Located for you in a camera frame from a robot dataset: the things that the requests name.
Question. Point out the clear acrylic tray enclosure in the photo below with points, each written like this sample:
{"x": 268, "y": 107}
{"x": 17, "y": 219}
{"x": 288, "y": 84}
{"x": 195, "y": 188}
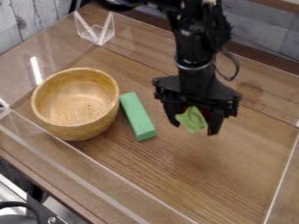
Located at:
{"x": 180, "y": 178}

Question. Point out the green rectangular block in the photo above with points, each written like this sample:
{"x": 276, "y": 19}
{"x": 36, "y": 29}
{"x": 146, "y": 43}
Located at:
{"x": 136, "y": 116}

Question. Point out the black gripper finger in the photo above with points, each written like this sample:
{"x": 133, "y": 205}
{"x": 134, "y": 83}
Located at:
{"x": 172, "y": 106}
{"x": 215, "y": 121}

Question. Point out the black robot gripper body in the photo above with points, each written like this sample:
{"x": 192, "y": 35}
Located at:
{"x": 203, "y": 92}

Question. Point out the black metal table bracket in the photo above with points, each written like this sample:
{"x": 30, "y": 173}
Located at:
{"x": 48, "y": 216}

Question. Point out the red plush fruit green leaves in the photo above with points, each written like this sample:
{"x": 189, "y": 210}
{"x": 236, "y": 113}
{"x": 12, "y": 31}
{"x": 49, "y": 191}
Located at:
{"x": 191, "y": 119}

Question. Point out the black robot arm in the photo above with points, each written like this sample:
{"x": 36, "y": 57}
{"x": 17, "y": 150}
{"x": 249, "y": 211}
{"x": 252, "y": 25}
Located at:
{"x": 201, "y": 31}

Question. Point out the wooden bowl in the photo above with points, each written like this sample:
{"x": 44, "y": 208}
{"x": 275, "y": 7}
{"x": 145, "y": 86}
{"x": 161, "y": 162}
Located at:
{"x": 74, "y": 103}

